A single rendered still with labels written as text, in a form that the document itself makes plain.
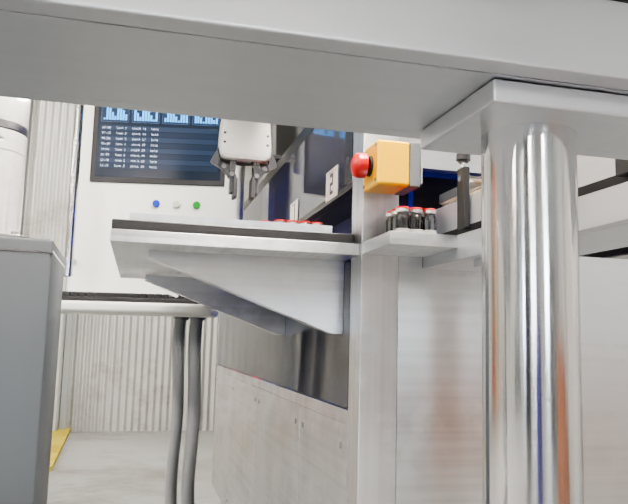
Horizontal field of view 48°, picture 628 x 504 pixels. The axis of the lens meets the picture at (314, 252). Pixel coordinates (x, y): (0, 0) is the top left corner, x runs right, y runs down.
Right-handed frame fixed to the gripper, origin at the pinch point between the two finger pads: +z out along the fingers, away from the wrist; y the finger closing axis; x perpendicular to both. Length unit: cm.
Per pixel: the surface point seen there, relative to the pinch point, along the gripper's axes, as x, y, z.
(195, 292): -37.4, 5.5, 17.9
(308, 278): 12.5, -10.5, 17.8
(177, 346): -87, 7, 31
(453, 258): 34.3, -27.9, 15.7
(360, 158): 29.8, -14.3, 0.2
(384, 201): 22.4, -20.9, 5.1
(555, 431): 101, -2, 33
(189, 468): -86, 1, 67
